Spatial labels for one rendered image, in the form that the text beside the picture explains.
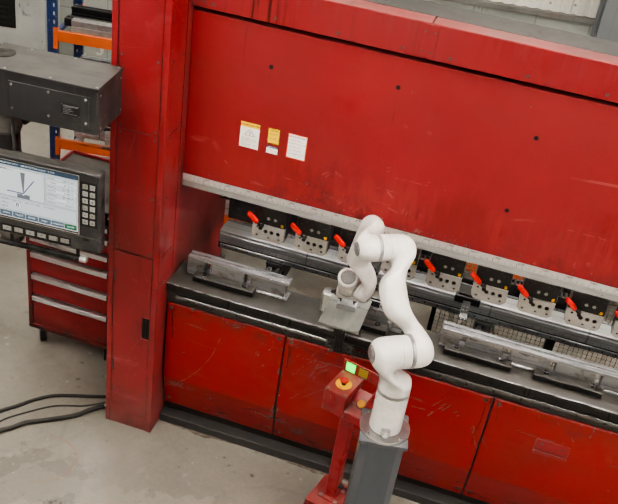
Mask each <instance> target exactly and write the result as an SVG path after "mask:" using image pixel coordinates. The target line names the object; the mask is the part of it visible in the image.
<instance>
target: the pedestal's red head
mask: <svg viewBox="0 0 618 504"><path fill-rule="evenodd" d="M347 361H348V362H349V361H350V360H348V359H346V358H345V360H344V365H343V370H342V371H341V372H340V373H339V374H338V375H337V376H336V377H335V378H334V379H333V380H332V381H331V382H330V383H329V384H328V385H327V386H326V388H325V393H324V398H323V403H322V408H323V409H325V410H327V411H329V412H331V413H333V414H335V415H337V416H339V417H341V418H343V419H344V420H346V421H348V422H350V423H352V424H354V425H356V426H358V427H360V419H361V411H362V410H361V409H359V408H357V407H356V402H357V401H358V400H359V399H364V400H366V406H365V408H367V409H372V408H373V404H374V400H375V395H376V392H375V393H374V394H373V395H372V394H370V393H368V392H366V391H364V390H362V384H363V378H361V377H359V376H357V375H358V370H359V367H360V368H364V367H362V366H360V365H358V364H356V363H354V362H352V361H350V362H352V363H354V364H355V365H356V366H357V368H356V373H355V374H353V373H351V372H349V371H347V370H345V367H346V362H347ZM364 369H366V368H364ZM367 371H368V372H369V376H368V380H366V381H368V382H370V378H371V373H373V374H374V373H375V372H373V371H371V370H369V369H367ZM375 374H377V373H375ZM377 375H379V374H377ZM341 377H347V378H348V379H349V381H350V382H351V383H352V387H351V388H350V389H348V390H343V389H340V388H338V387H337V386H336V384H335V383H336V380H338V379H340V378H341ZM370 383H372V382H370ZM372 384H374V383H372ZM374 385H376V384H374ZM376 386H378V385H376Z"/></svg>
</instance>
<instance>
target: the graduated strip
mask: <svg viewBox="0 0 618 504"><path fill-rule="evenodd" d="M183 179H184V180H188V181H192V182H196V183H199V184H203V185H207V186H211V187H214V188H218V189H222V190H225V191H229V192H233V193H237V194H240V195H244V196H248V197H252V198H255V199H259V200H263V201H266V202H270V203H274V204H278V205H281V206H285V207H289V208H293V209H296V210H300V211H304V212H307V213H311V214H315V215H319V216H322V217H326V218H330V219H334V220H337V221H341V222H345V223H348V224H352V225H356V226H359V225H360V223H361V221H362V220H358V219H355V218H351V217H347V216H344V215H340V214H336V213H332V212H329V211H325V210H321V209H317V208H314V207H310V206H306V205H302V204H299V203H295V202H291V201H287V200H284V199H280V198H276V197H272V196H269V195H265V194H261V193H257V192H254V191H250V190H246V189H242V188H239V187H235V186H231V185H227V184H224V183H220V182H216V181H212V180H209V179H205V178H201V177H197V176H194V175H190V174H186V173H183ZM384 233H386V234H404V235H407V236H409V237H411V238H412V239H413V241H416V242H419V243H423V244H427V245H430V246H434V247H438V248H442V249H445V250H449V251H453V252H457V253H460V254H464V255H468V256H471V257H475V258H479V259H483V260H486V261H490V262H494V263H498V264H501V265H505V266H509V267H512V268H516V269H520V270H524V271H527V272H531V273H535V274H539V275H542V276H546V277H550V278H553V279H557V280H561V281H565V282H568V283H572V284H576V285H580V286H583V287H587V288H591V289H594V290H598V291H602V292H606V293H609V294H613V295H617V296H618V289H617V288H613V287H609V286H606V285H602V284H598V283H595V282H591V281H587V280H583V279H580V278H576V277H572V276H568V275H565V274H561V273H557V272H553V271H550V270H546V269H542V268H538V267H535V266H531V265H527V264H523V263H520V262H516V261H512V260H508V259H505V258H501V257H497V256H493V255H490V254H486V253H482V252H478V251H475V250H471V249H467V248H463V247H460V246H456V245H452V244H448V243H445V242H441V241H437V240H433V239H430V238H426V237H422V236H418V235H415V234H411V233H407V232H403V231H400V230H396V229H392V228H388V227H385V231H384Z"/></svg>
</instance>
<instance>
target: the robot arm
mask: <svg viewBox="0 0 618 504"><path fill-rule="evenodd" d="M384 231H385V225H384V223H383V221H382V220H381V219H380V218H379V217H378V216H376V215H368V216H366V217H365V218H364V219H363V220H362V221H361V223H360V225H359V227H358V230H357V232H356V235H355V237H354V240H353V242H352V245H351V247H350V250H349V253H348V255H347V263H348V265H349V266H350V268H344V269H342V270H341V271H340V272H339V274H338V286H337V289H333V290H331V293H333V294H334V295H336V296H337V297H338V298H339V299H340V301H342V298H343V299H347V300H351V301H353V305H355V303H357V301H359V302H361V303H367V302H368V301H369V300H370V299H371V297H372V295H373V293H374V291H375V288H376V285H377V276H376V273H375V270H374V268H373V266H372V265H371V263H370V262H383V261H389V262H390V263H391V269H390V270H389V271H388V272H387V273H386V274H385V275H384V276H383V277H382V279H381V280H380V283H379V295H380V300H381V305H382V309H383V311H384V313H385V315H386V316H387V318H388V319H389V320H390V321H392V322H393V323H394V324H396V325H397V326H399V327H400V328H401V329H402V331H403V332H404V334H405V335H395V336H384V337H379V338H377V339H375V340H373V341H372V343H371V344H370V346H369V349H368V357H369V360H370V362H371V364H372V366H373V367H374V369H375V370H376V371H377V372H378V374H379V382H378V386H377V391H376V395H375V400H374V404H373V408H372V409H371V410H369V411H367V412H365V413H364V414H363V415H362V417H361V419H360V429H361V431H362V433H363V434H364V436H365V437H367V438H368V439H369V440H371V441H372V442H374V443H377V444H380V445H384V446H395V445H399V444H401V443H403V442H405V441H406V440H407V438H408V437H409V434H410V426H409V424H408V422H407V420H406V419H405V418H404V415H405V411H406V407H407V403H408V400H409V396H410V392H411V387H412V379H411V377H410V375H409V374H408V373H406V372H405V371H403V370H401V369H414V368H422V367H425V366H427V365H429V364H430V363H431V362H432V360H433V357H434V346H433V344H432V341H431V339H430V337H429V336H428V334H427V333H426V331H425V330H424V329H423V327H422V326H421V325H420V323H419V322H418V321H417V319H416V318H415V316H414V314H413V312H412V310H411V307H410V304H409V299H408V293H407V287H406V274H407V271H408V269H409V267H410V266H411V264H412V262H413V261H414V259H415V257H416V244H415V242H414V241H413V239H412V238H411V237H409V236H407V235H404V234H384Z"/></svg>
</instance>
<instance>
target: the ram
mask: <svg viewBox="0 0 618 504"><path fill-rule="evenodd" d="M241 121H245V122H249V123H253V124H257V125H260V133H259V142H258V150H255V149H251V148H247V147H243V146H240V145H239V139H240V129H241ZM269 128H273V129H277V130H280V136H279V144H278V145H276V144H272V143H268V142H267V139H268V131H269ZM289 133H292V134H296V135H300V136H304V137H308V142H307V148H306V155H305V162H303V161H299V160H296V159H292V158H288V157H286V149H287V142H288V134H289ZM267 145H269V146H273V147H277V148H278V151H277V155H275V154H271V153H267V152H266V147H267ZM183 173H186V174H190V175H194V176H197V177H201V178H205V179H209V180H212V181H216V182H220V183H224V184H227V185H231V186H235V187H239V188H242V189H246V190H250V191H254V192H257V193H261V194H265V195H269V196H272V197H276V198H280V199H284V200H287V201H291V202H295V203H299V204H302V205H306V206H310V207H314V208H317V209H321V210H325V211H329V212H332V213H336V214H340V215H344V216H347V217H351V218H355V219H358V220H363V219H364V218H365V217H366V216H368V215H376V216H378V217H379V218H380V219H381V220H382V221H383V223H384V225H385V227H388V228H392V229H396V230H400V231H403V232H407V233H411V234H415V235H418V236H422V237H426V238H430V239H433V240H437V241H441V242H445V243H448V244H452V245H456V246H460V247H463V248H467V249H471V250H475V251H478V252H482V253H486V254H490V255H493V256H497V257H501V258H505V259H508V260H512V261H516V262H520V263H523V264H527V265H531V266H535V267H538V268H542V269H546V270H550V271H553V272H557V273H561V274H565V275H568V276H572V277H576V278H580V279H583V280H587V281H591V282H595V283H598V284H602V285H606V286H609V287H613V288H617V289H618V103H614V102H610V101H606V100H601V99H597V98H593V97H588V96H584V95H580V94H575V93H571V92H567V91H562V90H558V89H554V88H549V87H545V86H541V85H536V84H532V83H528V82H523V81H519V80H515V79H510V78H506V77H502V76H497V75H493V74H489V73H484V72H480V71H476V70H471V69H467V68H463V67H458V66H454V65H450V64H445V63H441V62H437V61H433V60H428V59H426V58H419V57H415V56H411V55H406V54H402V53H398V52H394V51H389V50H385V49H381V48H376V47H372V46H368V45H363V44H359V43H355V42H350V41H346V40H342V39H337V38H333V37H329V36H324V35H320V34H316V33H311V32H307V31H303V30H298V29H294V28H290V27H285V26H281V25H277V24H272V23H268V22H264V21H259V20H255V19H251V18H246V17H242V16H238V15H233V14H229V13H225V12H220V11H216V10H212V9H207V8H203V7H199V6H198V7H196V8H195V9H194V10H193V24H192V40H191V55H190V70H189V85H188V101H187V116H186V131H185V146H184V162H183ZM182 185H185V186H189V187H193V188H196V189H200V190H204V191H208V192H211V193H215V194H219V195H222V196H226V197H230V198H234V199H237V200H241V201H245V202H248V203H252V204H256V205H260V206H263V207H267V208H271V209H274V210H278V211H282V212H285V213H289V214H293V215H297V216H300V217H304V218H308V219H311V220H315V221H319V222H323V223H326V224H330V225H334V226H337V227H341V228H345V229H349V230H352V231H356V232H357V230H358V227H359V226H356V225H352V224H348V223H345V222H341V221H337V220H334V219H330V218H326V217H322V216H319V215H315V214H311V213H307V212H304V211H300V210H296V209H293V208H289V207H285V206H281V205H278V204H274V203H270V202H266V201H263V200H259V199H255V198H252V197H248V196H244V195H240V194H237V193H233V192H229V191H225V190H222V189H218V188H214V187H211V186H207V185H203V184H199V183H196V182H192V181H188V180H184V179H183V176H182ZM414 242H415V244H416V248H419V249H423V250H426V251H430V252H434V253H438V254H441V255H445V256H449V257H452V258H456V259H460V260H464V261H467V262H471V263H475V264H478V265H482V266H486V267H490V268H493V269H497V270H501V271H504V272H508V273H512V274H516V275H519V276H523V277H527V278H530V279H534V280H538V281H541V282H545V283H549V284H553V285H556V286H560V287H564V288H567V289H571V290H575V291H579V292H582V293H586V294H590V295H593V296H597V297H601V298H605V299H608V300H612V301H616V302H618V296H617V295H613V294H609V293H606V292H602V291H598V290H594V289H591V288H587V287H583V286H580V285H576V284H572V283H568V282H565V281H561V280H557V279H553V278H550V277H546V276H542V275H539V274H535V273H531V272H527V271H524V270H520V269H516V268H512V267H509V266H505V265H501V264H498V263H494V262H490V261H486V260H483V259H479V258H475V257H471V256H468V255H464V254H460V253H457V252H453V251H449V250H445V249H442V248H438V247H434V246H430V245H427V244H423V243H419V242H416V241H414Z"/></svg>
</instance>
